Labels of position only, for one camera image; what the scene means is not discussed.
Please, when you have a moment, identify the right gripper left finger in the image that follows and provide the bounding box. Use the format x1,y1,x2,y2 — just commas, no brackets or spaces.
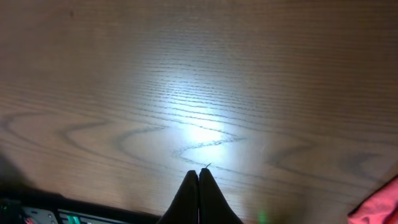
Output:
157,170,199,224

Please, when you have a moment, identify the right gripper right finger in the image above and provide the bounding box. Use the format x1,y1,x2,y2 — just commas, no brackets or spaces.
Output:
198,168,243,224

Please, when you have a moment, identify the red printed shirt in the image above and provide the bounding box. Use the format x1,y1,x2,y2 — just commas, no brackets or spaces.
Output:
348,175,397,224

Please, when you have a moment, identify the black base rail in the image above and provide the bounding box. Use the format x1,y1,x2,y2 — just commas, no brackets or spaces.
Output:
1,189,160,224

